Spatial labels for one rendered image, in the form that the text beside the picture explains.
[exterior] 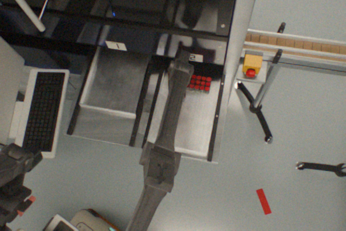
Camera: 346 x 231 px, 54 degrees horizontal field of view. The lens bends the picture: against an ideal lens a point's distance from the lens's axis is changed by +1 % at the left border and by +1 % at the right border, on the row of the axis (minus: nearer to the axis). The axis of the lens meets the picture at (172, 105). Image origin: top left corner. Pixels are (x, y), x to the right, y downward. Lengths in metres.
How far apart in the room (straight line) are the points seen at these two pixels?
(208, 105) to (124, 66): 0.44
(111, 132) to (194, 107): 0.38
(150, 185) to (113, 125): 0.68
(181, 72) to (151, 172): 0.40
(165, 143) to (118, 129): 0.57
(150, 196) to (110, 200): 1.48
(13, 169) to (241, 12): 0.82
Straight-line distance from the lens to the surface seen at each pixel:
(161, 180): 0.91
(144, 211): 0.94
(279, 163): 2.41
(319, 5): 3.00
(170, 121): 1.03
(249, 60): 1.46
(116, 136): 1.52
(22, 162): 1.07
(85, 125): 1.57
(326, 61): 1.65
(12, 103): 1.79
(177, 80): 1.13
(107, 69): 1.64
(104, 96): 1.59
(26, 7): 1.35
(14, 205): 1.19
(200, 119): 1.50
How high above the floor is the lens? 2.31
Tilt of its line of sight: 70 degrees down
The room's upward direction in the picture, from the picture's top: 11 degrees counter-clockwise
